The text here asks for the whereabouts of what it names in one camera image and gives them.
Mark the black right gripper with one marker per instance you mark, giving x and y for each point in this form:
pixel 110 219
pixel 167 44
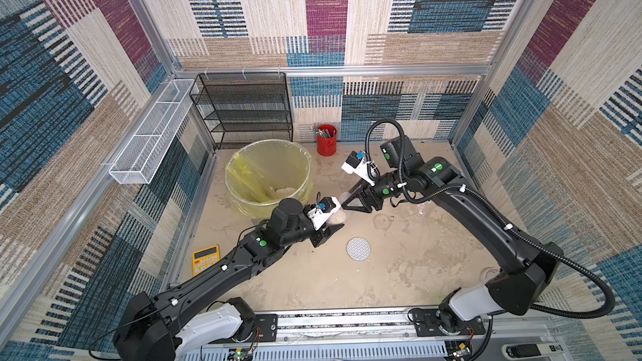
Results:
pixel 371 195

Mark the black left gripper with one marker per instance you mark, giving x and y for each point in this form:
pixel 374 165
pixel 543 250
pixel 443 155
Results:
pixel 325 236

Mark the clear medium jar lid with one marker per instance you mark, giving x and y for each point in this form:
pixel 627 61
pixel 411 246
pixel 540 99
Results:
pixel 382 222

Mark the patterned white jar lid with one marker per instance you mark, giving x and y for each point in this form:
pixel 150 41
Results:
pixel 358 249

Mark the grey bin with yellow bag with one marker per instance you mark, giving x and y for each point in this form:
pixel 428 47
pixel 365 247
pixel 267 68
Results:
pixel 261 174

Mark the small plastic jar with rice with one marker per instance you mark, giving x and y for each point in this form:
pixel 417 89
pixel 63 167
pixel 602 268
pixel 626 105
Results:
pixel 336 214

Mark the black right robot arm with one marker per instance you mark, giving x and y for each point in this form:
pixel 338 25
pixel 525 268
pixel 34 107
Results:
pixel 526 266

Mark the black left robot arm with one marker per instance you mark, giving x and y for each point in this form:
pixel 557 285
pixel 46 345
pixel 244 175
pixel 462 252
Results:
pixel 163 326

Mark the red cup with utensils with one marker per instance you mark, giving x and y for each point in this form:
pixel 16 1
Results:
pixel 326 140

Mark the yellow calculator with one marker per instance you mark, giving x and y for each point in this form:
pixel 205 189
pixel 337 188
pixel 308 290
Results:
pixel 205 258

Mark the roll of tape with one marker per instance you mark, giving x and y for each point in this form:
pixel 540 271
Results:
pixel 489 273

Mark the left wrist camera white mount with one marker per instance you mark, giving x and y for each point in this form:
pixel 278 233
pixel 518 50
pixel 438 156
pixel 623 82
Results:
pixel 323 211

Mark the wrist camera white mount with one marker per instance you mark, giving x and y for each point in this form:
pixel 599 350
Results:
pixel 323 211
pixel 357 164

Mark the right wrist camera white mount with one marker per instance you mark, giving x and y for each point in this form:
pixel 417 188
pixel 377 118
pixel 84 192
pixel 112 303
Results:
pixel 357 164

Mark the black wire shelf rack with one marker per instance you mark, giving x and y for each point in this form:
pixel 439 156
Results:
pixel 238 109

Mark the white mesh wall basket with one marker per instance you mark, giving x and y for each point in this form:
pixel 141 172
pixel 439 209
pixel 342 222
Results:
pixel 143 154

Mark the aluminium mounting rail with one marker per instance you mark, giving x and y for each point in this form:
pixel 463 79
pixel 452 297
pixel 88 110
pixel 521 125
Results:
pixel 393 333

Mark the black device on rail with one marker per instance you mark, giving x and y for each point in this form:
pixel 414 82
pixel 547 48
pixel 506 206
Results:
pixel 531 351

